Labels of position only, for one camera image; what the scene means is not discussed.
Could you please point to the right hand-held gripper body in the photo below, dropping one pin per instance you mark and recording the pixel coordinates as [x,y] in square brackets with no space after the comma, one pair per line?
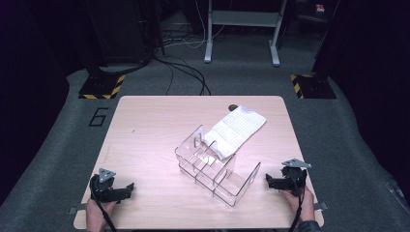
[295,180]

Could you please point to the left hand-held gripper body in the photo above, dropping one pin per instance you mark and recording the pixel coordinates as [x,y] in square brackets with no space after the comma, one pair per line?
[104,191]

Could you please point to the clear acrylic organizer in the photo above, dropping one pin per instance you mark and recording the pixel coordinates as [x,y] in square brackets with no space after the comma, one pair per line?
[212,170]

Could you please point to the white dotted cloth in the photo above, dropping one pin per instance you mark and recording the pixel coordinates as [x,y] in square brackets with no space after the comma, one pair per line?
[235,130]

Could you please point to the person's left hand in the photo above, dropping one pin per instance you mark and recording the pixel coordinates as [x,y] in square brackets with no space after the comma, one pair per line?
[96,216]

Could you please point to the person's right hand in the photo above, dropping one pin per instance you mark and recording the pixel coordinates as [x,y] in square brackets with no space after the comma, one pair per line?
[306,206]

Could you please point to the grey tape strip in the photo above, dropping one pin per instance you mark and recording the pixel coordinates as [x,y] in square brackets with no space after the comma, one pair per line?
[75,210]
[322,206]

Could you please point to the black stand base striped edge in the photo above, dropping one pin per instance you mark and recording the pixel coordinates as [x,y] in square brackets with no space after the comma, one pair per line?
[316,87]
[100,87]

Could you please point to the black cabinet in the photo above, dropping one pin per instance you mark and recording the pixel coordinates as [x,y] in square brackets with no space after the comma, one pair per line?
[122,29]

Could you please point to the dark box with red label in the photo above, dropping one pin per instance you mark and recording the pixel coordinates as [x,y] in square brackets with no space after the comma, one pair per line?
[320,8]

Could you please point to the white metal table frame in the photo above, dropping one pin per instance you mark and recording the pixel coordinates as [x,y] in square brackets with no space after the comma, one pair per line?
[241,18]

